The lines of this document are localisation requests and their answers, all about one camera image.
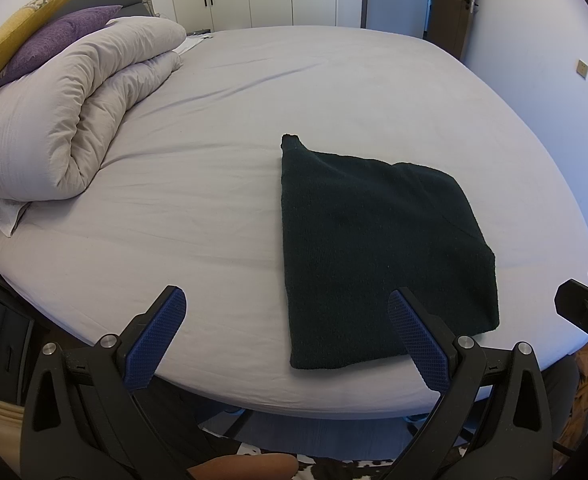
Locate dark green sweater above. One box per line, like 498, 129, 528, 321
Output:
280, 133, 501, 371

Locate brown wooden door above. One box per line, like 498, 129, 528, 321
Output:
426, 0, 480, 61

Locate folded light grey duvet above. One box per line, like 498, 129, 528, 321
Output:
0, 16, 187, 202

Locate white papers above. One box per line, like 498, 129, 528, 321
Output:
174, 32, 215, 56

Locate brown cloth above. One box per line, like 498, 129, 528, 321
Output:
571, 345, 588, 446

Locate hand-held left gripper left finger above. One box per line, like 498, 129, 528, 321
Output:
21, 285, 205, 480

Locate white pillow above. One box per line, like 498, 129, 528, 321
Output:
0, 196, 29, 238

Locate person's left hand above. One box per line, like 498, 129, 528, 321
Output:
188, 452, 299, 480

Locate cowhide rug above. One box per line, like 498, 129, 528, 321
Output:
234, 440, 409, 480

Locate purple pillow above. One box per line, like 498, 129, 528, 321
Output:
0, 5, 124, 97

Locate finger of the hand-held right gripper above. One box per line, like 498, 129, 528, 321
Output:
554, 279, 588, 343

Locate round bed with grey sheet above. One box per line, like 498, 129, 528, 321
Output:
0, 25, 588, 421

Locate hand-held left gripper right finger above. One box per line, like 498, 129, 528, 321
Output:
388, 288, 557, 480

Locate yellow pillow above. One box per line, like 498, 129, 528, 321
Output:
0, 0, 90, 91

